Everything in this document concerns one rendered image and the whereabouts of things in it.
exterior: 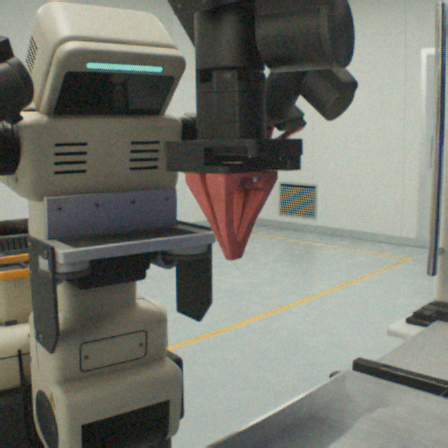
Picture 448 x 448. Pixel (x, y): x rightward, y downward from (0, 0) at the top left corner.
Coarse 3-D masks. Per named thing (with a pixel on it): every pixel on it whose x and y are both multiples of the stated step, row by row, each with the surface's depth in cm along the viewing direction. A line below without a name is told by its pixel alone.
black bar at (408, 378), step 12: (360, 360) 70; (360, 372) 70; (372, 372) 68; (384, 372) 67; (396, 372) 66; (408, 372) 66; (408, 384) 65; (420, 384) 64; (432, 384) 63; (444, 384) 62; (444, 396) 62
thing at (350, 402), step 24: (336, 384) 62; (360, 384) 62; (384, 384) 60; (288, 408) 55; (312, 408) 59; (336, 408) 61; (360, 408) 61; (384, 408) 60; (408, 408) 58; (432, 408) 56; (240, 432) 50; (264, 432) 53; (288, 432) 56; (312, 432) 56; (336, 432) 56; (360, 432) 55; (384, 432) 55; (408, 432) 55; (432, 432) 55
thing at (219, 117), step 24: (216, 72) 42; (216, 96) 43; (240, 96) 43; (264, 96) 44; (216, 120) 43; (240, 120) 43; (264, 120) 45; (168, 144) 46; (192, 144) 44; (216, 144) 43; (240, 144) 41; (264, 144) 41; (288, 144) 43
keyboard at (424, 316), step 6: (426, 306) 115; (432, 306) 115; (438, 306) 115; (444, 306) 115; (414, 312) 112; (420, 312) 111; (426, 312) 111; (432, 312) 111; (408, 318) 112; (414, 318) 111; (420, 318) 111; (426, 318) 110; (432, 318) 109; (420, 324) 110; (426, 324) 109
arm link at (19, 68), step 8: (0, 40) 64; (8, 40) 64; (0, 48) 64; (8, 48) 65; (0, 56) 64; (8, 56) 65; (8, 64) 64; (16, 64) 65; (16, 72) 65; (24, 72) 66; (24, 80) 66; (32, 80) 67; (24, 88) 66; (32, 88) 67; (24, 96) 66; (32, 96) 68; (24, 104) 67
